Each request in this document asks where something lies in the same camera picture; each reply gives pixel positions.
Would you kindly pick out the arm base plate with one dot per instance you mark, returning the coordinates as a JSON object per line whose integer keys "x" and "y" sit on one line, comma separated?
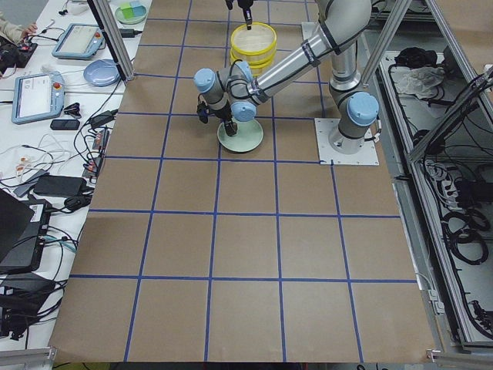
{"x": 310, "y": 32}
{"x": 336, "y": 149}

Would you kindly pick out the black power adapter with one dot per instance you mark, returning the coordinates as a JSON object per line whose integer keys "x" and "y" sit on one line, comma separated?
{"x": 129, "y": 33}

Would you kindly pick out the green bowl with sponges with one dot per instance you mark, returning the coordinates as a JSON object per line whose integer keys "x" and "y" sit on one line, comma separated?
{"x": 131, "y": 12}

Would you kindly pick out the teach pendant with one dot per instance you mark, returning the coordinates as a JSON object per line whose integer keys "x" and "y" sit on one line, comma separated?
{"x": 79, "y": 41}
{"x": 38, "y": 97}

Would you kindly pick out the aluminium frame post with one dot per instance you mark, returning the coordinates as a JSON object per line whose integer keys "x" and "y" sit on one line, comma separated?
{"x": 107, "y": 24}

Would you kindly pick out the black laptop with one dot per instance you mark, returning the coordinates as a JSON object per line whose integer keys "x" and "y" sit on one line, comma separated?
{"x": 24, "y": 224}

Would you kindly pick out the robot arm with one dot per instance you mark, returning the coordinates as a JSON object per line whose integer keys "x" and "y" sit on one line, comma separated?
{"x": 234, "y": 93}

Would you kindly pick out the mint green plate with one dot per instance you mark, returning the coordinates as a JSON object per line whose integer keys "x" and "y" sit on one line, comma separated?
{"x": 249, "y": 136}

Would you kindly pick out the near teach pendant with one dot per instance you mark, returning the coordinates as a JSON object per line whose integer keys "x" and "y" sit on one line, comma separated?
{"x": 38, "y": 97}

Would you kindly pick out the white cloth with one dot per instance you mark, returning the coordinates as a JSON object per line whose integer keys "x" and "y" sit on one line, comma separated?
{"x": 422, "y": 82}

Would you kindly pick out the far teach pendant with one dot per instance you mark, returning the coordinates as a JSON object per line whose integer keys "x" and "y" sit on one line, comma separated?
{"x": 79, "y": 41}

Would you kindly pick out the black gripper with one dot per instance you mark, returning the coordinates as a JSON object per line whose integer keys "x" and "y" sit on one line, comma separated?
{"x": 244, "y": 4}
{"x": 227, "y": 116}

